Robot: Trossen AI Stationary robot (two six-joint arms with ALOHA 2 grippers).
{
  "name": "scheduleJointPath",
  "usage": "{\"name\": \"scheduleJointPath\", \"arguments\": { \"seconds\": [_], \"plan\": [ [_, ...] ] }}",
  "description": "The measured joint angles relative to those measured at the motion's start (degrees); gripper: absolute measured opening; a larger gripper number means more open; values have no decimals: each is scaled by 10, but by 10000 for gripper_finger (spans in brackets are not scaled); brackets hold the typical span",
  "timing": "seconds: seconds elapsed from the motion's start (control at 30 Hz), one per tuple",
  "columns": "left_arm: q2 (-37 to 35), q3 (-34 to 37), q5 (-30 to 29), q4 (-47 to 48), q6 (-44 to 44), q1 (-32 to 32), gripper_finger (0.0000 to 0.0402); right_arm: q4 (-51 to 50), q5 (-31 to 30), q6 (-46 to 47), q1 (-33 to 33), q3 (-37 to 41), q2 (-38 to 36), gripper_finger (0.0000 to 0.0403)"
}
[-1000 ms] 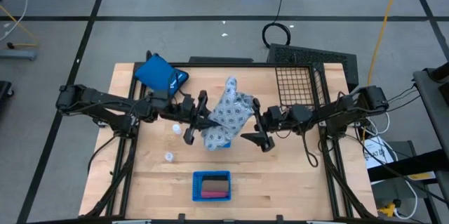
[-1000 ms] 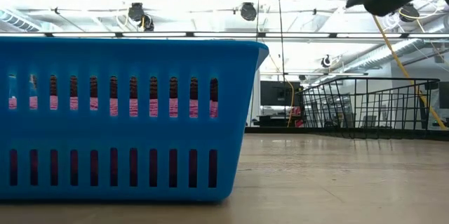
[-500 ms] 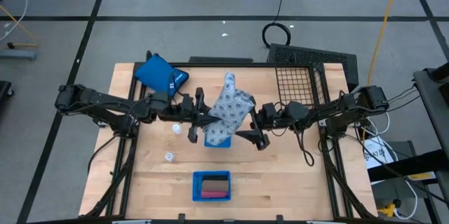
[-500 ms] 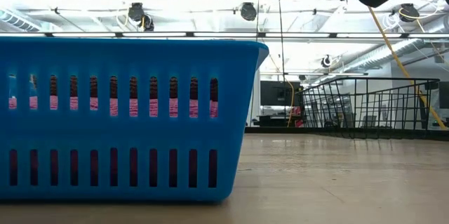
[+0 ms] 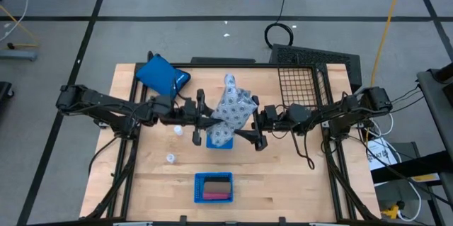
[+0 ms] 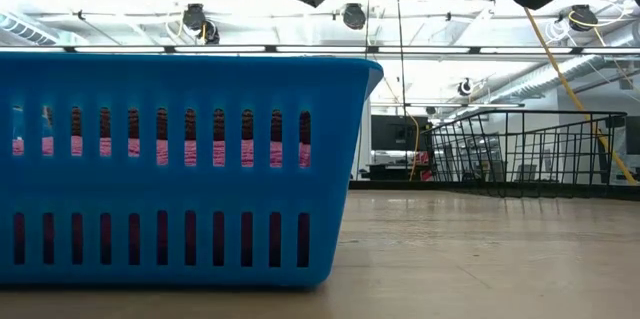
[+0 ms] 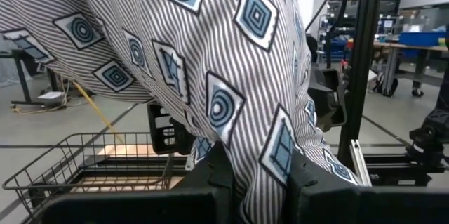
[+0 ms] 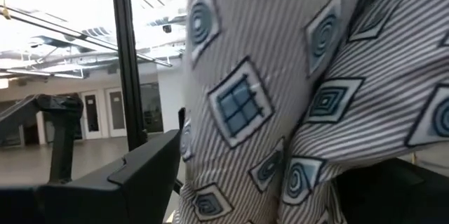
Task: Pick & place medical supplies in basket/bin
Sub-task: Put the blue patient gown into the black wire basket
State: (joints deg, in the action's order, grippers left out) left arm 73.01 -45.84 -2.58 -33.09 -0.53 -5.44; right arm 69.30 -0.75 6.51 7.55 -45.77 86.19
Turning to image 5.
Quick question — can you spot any thick yellow cable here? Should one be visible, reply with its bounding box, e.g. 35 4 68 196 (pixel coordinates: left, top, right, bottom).
369 0 408 91

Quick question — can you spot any grey equipment cart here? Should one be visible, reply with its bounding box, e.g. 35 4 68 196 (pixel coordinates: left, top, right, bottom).
369 61 453 226

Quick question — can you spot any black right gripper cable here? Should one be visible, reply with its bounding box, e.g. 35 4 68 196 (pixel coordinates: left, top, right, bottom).
295 126 316 171

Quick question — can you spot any black wire basket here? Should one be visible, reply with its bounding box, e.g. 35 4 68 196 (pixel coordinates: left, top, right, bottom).
268 43 362 94
277 63 330 113

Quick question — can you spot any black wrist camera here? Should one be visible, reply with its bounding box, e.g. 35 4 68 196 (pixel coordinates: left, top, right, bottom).
182 98 197 113
264 104 280 120

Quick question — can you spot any yellow power plug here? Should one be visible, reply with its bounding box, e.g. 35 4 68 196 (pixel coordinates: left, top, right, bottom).
380 203 403 220

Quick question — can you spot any white printed paper box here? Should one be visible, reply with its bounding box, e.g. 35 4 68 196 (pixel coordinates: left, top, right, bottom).
367 137 399 171

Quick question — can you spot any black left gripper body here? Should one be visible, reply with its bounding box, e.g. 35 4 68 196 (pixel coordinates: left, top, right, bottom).
176 89 207 146

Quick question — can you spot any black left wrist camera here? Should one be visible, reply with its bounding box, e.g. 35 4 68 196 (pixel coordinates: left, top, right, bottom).
182 98 197 113

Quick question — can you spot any blue first aid pouch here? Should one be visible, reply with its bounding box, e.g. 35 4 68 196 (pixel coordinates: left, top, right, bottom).
134 53 192 97

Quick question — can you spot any grey metal floor foot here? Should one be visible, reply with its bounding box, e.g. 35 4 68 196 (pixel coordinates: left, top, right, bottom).
0 50 38 62

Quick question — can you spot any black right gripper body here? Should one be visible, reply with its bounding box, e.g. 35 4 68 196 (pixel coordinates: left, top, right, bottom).
251 94 284 152

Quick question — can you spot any black left arm base cable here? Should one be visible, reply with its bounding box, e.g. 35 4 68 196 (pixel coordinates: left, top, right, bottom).
87 135 121 177

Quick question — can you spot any thin yellow floor cable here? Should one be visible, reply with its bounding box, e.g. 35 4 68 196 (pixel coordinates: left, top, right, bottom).
0 4 40 49

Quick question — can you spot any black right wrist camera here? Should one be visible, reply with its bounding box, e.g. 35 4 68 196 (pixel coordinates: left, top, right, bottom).
264 104 280 120

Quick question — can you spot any grey patterned soft pack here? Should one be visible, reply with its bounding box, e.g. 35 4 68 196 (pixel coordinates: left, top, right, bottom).
206 73 260 148

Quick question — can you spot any large blue plastic basket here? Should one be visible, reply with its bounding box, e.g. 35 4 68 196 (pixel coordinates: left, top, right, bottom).
193 171 234 205

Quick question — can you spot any black flat bar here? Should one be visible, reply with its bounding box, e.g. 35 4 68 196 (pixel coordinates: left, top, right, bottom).
190 57 256 65

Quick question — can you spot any small blue plastic basket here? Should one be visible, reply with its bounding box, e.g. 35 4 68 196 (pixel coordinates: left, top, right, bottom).
205 134 234 150

